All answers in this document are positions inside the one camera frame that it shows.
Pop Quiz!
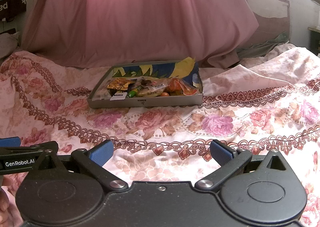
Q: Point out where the green snack stick packet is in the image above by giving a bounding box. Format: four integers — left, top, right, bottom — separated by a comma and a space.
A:
127, 86, 142, 98

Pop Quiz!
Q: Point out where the orange snack bag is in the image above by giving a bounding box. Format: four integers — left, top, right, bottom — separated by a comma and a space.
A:
164, 78, 199, 96

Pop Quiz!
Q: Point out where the person's left hand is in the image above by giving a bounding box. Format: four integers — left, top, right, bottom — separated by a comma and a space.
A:
0, 176, 15, 227

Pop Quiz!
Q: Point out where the black and white snack sachet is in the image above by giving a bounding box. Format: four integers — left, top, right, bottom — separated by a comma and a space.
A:
110, 91, 128, 101

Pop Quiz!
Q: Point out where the floral pink bed sheet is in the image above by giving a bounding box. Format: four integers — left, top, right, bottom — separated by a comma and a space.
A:
1, 45, 319, 226

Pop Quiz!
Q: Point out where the golden snack packet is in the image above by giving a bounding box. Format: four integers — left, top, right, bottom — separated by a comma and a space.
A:
107, 78, 135, 91

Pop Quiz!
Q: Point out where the grey cardboard tray with dinosaur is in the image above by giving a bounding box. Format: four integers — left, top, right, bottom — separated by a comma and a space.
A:
87, 57, 203, 109

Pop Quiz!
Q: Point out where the clear cracker packet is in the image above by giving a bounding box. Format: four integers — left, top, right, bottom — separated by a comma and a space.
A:
136, 78, 169, 97

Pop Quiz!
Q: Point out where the grey green pillow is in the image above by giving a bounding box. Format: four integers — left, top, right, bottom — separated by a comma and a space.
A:
236, 32, 290, 60

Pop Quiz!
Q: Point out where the pink curtain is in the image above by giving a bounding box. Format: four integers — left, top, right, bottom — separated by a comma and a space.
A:
22, 0, 258, 68

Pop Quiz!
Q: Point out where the dark bedside cabinet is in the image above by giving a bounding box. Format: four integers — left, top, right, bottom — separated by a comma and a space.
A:
308, 27, 320, 55

